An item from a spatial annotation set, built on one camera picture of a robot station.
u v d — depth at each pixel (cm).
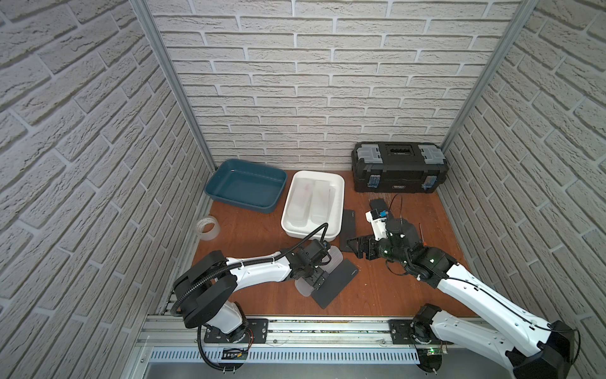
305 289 79
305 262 67
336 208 103
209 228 96
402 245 57
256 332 74
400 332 74
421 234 97
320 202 101
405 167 98
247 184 118
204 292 43
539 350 39
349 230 97
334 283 86
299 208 96
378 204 107
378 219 66
